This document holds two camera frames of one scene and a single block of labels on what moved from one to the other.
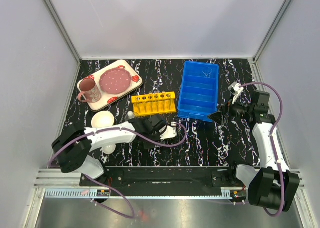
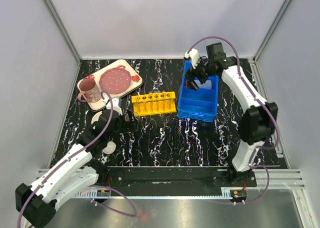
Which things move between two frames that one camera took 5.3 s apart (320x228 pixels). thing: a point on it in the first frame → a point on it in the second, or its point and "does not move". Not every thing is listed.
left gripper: [148, 144] → [132, 125]
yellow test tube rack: [154, 103] does not move
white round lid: [109, 149] does not move
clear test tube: [137, 100] does not move
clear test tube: [163, 100] does not move
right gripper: [219, 117] → [191, 84]
